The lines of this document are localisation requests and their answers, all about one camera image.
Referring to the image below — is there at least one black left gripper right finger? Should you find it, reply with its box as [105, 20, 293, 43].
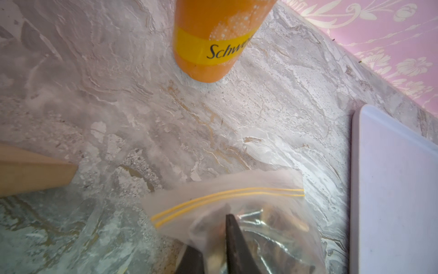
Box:
[225, 214, 261, 274]

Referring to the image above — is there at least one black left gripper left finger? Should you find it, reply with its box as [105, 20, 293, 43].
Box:
[175, 245, 205, 274]

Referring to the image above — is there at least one clear ziploc bag of cookies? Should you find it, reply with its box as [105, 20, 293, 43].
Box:
[142, 169, 326, 274]

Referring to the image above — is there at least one lilac plastic tray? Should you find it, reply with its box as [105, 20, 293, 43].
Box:
[349, 105, 438, 274]

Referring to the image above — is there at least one wooden shelf unit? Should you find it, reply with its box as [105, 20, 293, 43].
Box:
[1, 144, 78, 197]

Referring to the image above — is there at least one orange Schweppes soda can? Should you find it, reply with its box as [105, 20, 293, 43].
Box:
[173, 0, 275, 83]

